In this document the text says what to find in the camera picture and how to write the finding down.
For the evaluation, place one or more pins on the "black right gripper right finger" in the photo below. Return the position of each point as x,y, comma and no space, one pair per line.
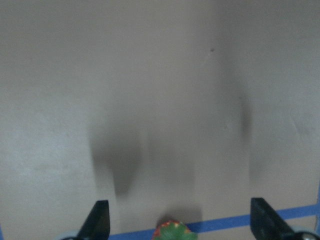
266,224

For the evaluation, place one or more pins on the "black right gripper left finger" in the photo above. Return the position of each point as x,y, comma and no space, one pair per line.
97,224

